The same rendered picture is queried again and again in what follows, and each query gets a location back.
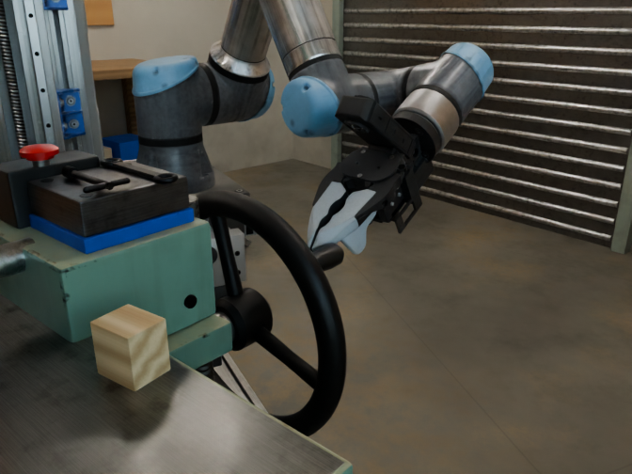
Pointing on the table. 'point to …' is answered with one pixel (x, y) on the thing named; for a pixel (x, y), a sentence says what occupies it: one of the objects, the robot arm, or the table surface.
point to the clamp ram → (13, 257)
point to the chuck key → (92, 180)
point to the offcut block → (131, 346)
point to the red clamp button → (39, 151)
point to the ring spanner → (140, 170)
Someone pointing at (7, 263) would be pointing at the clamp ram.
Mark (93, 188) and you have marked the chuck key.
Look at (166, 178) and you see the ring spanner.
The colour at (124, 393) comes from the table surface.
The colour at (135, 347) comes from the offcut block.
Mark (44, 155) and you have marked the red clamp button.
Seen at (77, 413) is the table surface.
